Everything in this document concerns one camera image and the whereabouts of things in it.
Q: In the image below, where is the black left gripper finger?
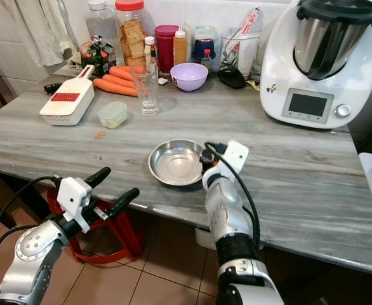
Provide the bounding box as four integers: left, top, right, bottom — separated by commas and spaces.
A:
109, 188, 140, 217
86, 167, 111, 188

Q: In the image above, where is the round stainless steel bowl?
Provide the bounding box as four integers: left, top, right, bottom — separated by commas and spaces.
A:
148, 139, 209, 187

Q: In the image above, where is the red plastic stool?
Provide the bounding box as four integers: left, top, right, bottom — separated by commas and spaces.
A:
46, 187, 145, 264

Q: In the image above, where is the small translucent lidded container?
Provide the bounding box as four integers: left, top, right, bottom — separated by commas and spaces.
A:
98, 101, 128, 130

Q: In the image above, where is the white storage bin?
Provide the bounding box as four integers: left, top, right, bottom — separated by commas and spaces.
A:
196, 226, 220, 250

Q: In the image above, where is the white grater with red insert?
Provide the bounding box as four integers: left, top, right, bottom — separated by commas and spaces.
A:
39, 64, 95, 126

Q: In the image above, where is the purple plastic bowl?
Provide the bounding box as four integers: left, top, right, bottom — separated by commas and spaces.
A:
170, 62, 209, 92

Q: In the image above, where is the small black rounded object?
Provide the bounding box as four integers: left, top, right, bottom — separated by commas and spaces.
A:
218, 65, 247, 90

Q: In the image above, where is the clear drinking glass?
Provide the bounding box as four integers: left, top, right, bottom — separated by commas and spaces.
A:
132, 62, 160, 116

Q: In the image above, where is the grey wooden dining table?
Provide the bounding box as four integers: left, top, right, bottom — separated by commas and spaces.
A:
0, 76, 372, 277

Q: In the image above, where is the white food processor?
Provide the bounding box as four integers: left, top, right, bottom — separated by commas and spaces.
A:
260, 0, 371, 130

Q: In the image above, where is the orange sauce bottle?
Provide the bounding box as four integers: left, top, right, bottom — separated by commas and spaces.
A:
173, 30, 189, 64

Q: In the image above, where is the clear jar with packet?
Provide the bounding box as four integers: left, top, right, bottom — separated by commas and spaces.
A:
221, 8, 263, 77

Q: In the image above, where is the magenta plastic tumbler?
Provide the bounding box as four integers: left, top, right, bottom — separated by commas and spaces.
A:
154, 24, 180, 74

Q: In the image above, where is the small white-capped sauce bottle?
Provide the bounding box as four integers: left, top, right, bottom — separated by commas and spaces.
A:
143, 36, 157, 64

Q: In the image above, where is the red-lidded cracker jar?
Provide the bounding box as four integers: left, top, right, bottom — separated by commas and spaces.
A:
115, 0, 147, 66

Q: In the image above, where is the clear white-capped plastic bottle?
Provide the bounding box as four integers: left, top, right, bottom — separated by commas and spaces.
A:
86, 0, 117, 51

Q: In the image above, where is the pale hanging towel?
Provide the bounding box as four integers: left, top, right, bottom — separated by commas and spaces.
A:
15, 0, 76, 66

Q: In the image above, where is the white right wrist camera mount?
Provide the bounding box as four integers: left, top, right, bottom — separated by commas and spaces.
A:
215, 141, 250, 182

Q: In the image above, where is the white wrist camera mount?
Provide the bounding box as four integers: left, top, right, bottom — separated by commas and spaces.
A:
57, 177, 93, 233
215, 141, 250, 182

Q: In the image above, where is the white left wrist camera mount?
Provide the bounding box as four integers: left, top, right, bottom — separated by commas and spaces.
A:
57, 177, 93, 233

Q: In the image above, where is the small black handle-shaped item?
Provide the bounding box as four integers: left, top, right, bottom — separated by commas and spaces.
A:
44, 83, 63, 95

